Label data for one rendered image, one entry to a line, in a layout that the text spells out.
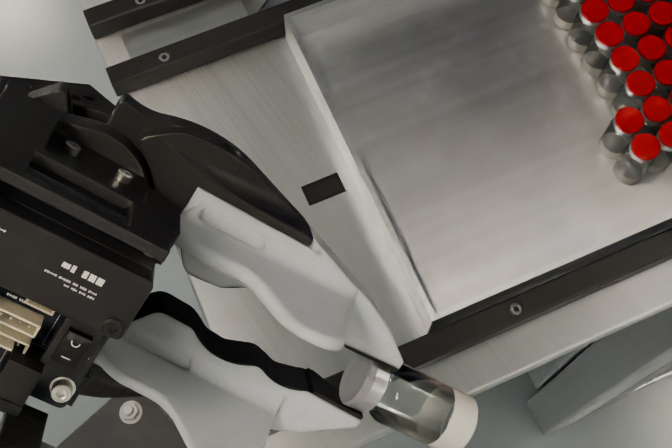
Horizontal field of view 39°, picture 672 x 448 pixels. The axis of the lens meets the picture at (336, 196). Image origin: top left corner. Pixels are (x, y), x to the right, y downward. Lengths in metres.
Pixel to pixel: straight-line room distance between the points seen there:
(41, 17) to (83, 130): 1.62
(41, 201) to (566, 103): 0.56
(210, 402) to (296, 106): 0.45
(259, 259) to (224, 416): 0.05
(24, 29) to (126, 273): 1.67
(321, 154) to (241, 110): 0.07
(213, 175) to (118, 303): 0.07
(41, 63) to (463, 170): 1.25
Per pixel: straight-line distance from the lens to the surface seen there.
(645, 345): 1.03
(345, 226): 0.69
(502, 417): 1.56
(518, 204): 0.70
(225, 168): 0.29
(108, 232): 0.22
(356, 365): 0.33
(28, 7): 1.92
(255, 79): 0.74
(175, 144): 0.28
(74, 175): 0.24
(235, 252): 0.28
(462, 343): 0.65
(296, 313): 0.26
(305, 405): 0.32
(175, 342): 0.31
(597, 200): 0.72
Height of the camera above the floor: 1.52
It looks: 68 degrees down
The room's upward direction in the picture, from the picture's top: straight up
